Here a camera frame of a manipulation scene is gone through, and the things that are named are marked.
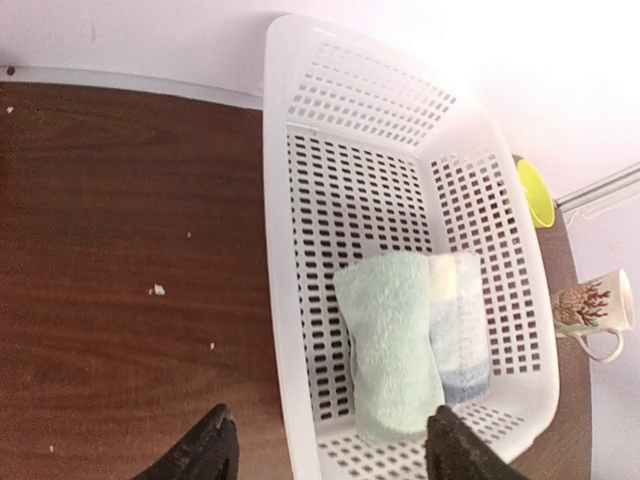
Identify lime green bowl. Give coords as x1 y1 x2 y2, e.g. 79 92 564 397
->
516 158 555 229

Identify white plastic basket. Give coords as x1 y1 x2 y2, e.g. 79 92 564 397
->
263 15 559 479

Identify cream printed mug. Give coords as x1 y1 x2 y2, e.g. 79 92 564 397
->
551 269 634 364

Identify right aluminium frame post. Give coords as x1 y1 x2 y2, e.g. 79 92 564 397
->
555 163 639 212

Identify rolled grey towel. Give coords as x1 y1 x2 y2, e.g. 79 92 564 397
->
429 252 490 405

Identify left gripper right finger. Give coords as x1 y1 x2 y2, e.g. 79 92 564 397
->
425 405 526 480

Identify green panda towel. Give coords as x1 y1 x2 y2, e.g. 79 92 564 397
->
333 252 445 444

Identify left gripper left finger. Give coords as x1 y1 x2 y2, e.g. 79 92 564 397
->
134 404 240 480

